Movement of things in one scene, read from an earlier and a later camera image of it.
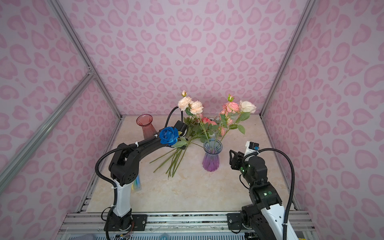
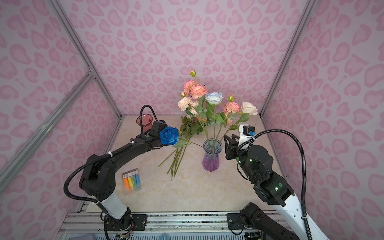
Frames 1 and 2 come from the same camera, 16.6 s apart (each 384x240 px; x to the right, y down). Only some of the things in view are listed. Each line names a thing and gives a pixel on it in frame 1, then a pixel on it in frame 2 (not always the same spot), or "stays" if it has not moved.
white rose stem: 246,108 stays
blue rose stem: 169,135 stays
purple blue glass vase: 212,147 stays
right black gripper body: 238,164 → 232,151
